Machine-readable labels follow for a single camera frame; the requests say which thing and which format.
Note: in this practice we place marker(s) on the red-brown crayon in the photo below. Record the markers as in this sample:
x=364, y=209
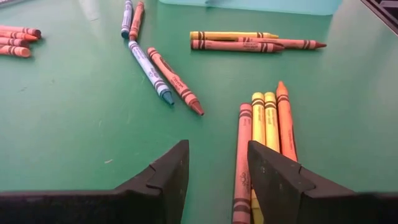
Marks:
x=298, y=44
x=230, y=46
x=136, y=20

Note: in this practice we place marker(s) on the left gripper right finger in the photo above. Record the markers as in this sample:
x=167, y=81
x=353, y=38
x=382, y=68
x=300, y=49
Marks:
x=276, y=186

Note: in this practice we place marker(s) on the orange crayon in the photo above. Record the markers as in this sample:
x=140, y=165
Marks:
x=15, y=35
x=286, y=124

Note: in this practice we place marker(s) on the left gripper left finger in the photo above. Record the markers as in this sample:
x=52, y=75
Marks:
x=174, y=180

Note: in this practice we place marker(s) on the green table mat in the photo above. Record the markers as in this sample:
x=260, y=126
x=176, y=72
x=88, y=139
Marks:
x=77, y=124

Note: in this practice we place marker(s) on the yellow crayon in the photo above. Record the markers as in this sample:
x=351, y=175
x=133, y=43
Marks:
x=258, y=118
x=224, y=35
x=271, y=121

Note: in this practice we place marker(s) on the teal plastic bin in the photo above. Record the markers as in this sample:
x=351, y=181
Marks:
x=248, y=6

